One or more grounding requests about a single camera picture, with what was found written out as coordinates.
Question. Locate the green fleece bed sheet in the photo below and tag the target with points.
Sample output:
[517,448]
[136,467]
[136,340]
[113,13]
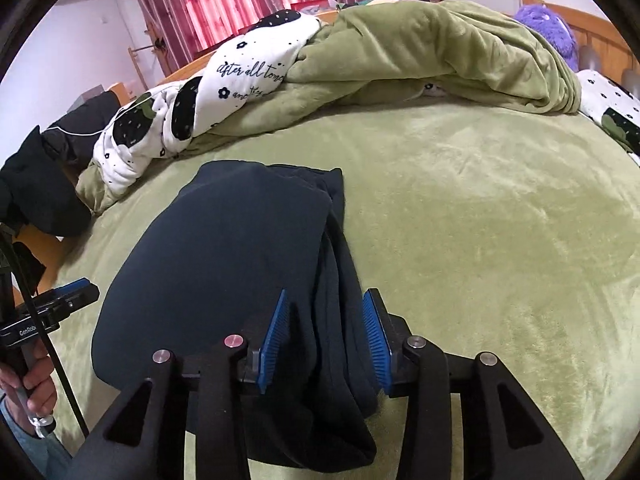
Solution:
[475,235]

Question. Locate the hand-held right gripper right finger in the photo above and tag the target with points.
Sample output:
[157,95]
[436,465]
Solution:
[375,340]

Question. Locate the black jacket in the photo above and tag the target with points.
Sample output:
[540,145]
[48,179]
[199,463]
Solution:
[40,185]

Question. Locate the dark grey cloth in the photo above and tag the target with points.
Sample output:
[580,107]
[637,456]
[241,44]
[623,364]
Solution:
[85,115]

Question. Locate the white black printed quilt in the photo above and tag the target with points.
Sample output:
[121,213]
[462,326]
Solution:
[245,65]

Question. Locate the wooden headboard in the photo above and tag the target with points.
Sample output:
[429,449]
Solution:
[600,30]

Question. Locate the white black printed pillow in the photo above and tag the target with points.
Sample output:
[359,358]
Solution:
[605,95]

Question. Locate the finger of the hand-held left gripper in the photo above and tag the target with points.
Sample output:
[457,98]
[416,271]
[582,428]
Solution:
[80,290]

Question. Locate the wooden clothes rack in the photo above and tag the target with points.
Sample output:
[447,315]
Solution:
[137,62]

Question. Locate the person's blue jeans leg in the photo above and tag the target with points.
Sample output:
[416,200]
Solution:
[30,450]

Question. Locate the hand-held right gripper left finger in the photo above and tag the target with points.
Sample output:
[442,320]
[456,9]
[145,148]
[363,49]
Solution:
[274,340]

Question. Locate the purple plush toy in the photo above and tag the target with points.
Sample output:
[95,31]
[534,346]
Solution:
[550,30]

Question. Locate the navy sweatshirt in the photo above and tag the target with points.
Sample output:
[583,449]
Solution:
[215,260]

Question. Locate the red patterned curtain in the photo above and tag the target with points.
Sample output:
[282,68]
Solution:
[210,5]

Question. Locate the crumpled green fleece blanket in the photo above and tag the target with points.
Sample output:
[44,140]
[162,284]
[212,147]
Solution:
[425,45]

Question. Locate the person's left hand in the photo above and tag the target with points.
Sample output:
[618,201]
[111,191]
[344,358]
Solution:
[44,385]

